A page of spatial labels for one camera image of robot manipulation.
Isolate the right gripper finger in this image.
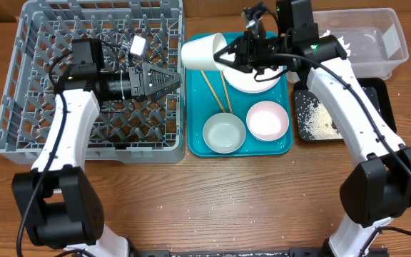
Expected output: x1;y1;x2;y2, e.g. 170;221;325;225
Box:
214;57;243;71
213;38;242;59

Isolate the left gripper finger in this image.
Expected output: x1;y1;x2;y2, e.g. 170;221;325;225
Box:
144;81;181;101
142;62;181;83

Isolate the white paper cup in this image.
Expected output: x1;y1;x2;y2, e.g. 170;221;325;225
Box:
181;33;227;71

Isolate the pink bowl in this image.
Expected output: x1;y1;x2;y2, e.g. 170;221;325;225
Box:
246;101;290;141

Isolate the grey-white bowl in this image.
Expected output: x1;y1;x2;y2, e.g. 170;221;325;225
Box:
203;113;246;154

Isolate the white napkin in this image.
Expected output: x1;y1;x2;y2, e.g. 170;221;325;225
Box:
320;30;351;57

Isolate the pile of rice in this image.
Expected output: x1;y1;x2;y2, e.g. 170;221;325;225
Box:
294;90;343;143

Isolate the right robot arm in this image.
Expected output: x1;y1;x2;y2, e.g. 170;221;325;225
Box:
213;1;411;256

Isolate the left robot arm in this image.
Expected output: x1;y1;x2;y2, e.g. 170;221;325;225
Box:
11;39;181;256

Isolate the grey dishwasher rack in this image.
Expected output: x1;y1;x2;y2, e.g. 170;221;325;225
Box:
0;0;185;164

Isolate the black food waste tray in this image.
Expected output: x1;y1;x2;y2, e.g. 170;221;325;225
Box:
293;78;397;143

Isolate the right wooden chopstick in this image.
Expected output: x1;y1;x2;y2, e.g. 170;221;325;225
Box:
220;71;233;114

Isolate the wooden chopstick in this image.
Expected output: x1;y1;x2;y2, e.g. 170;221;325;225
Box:
200;70;226;113
220;71;233;114

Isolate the left wooden chopstick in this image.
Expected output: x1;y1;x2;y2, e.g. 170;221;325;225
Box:
200;70;226;113

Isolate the pink round plate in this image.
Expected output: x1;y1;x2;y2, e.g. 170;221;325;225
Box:
221;54;284;94

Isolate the teal plastic tray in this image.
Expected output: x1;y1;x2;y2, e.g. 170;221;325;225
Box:
186;32;290;157

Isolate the clear plastic bin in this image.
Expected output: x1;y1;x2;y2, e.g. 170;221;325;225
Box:
313;8;409;80

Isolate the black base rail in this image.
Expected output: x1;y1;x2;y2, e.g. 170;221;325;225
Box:
137;248;320;257

